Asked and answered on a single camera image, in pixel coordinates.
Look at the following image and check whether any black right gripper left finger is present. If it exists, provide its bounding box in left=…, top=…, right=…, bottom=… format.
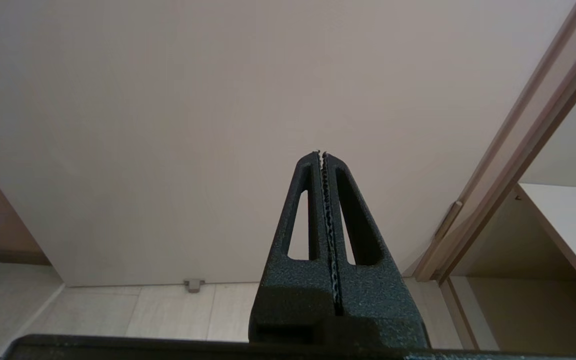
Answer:
left=249, top=151, right=338, bottom=346

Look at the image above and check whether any brown wardrobe door frame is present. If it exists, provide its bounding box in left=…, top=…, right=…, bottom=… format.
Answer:
left=412, top=0, right=576, bottom=284

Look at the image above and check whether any white wardrobe shelf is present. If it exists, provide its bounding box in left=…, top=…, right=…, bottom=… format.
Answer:
left=514, top=182, right=576, bottom=311

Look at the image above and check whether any metal frame hinge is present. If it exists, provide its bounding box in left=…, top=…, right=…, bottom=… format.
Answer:
left=434, top=200, right=464, bottom=241

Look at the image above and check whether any cream room door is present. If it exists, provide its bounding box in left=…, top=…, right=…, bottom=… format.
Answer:
left=0, top=0, right=576, bottom=288

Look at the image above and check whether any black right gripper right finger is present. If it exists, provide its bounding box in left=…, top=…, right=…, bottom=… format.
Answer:
left=313, top=152, right=429, bottom=349

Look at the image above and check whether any dark brown baseboard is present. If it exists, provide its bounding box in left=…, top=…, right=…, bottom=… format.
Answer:
left=0, top=248, right=52, bottom=266

